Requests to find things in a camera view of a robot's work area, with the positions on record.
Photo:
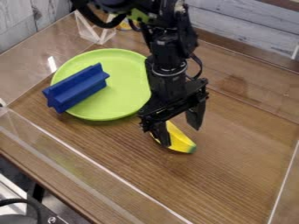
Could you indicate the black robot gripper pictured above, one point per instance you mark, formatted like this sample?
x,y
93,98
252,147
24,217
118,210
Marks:
x,y
176,94

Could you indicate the yellow toy banana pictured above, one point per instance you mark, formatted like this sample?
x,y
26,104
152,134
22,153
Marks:
x,y
180,142

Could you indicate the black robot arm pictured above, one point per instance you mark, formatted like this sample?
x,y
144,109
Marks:
x,y
163,21

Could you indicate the green plastic plate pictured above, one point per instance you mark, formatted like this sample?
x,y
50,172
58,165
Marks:
x,y
126,91

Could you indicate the blue plastic block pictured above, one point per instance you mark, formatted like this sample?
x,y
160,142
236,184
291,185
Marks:
x,y
72,90

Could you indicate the clear acrylic front wall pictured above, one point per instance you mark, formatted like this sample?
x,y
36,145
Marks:
x,y
101,196

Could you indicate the clear acrylic corner bracket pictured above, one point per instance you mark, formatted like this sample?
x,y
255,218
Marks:
x,y
90,32

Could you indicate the black metal mount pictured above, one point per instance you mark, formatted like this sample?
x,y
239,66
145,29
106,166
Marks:
x,y
48,216

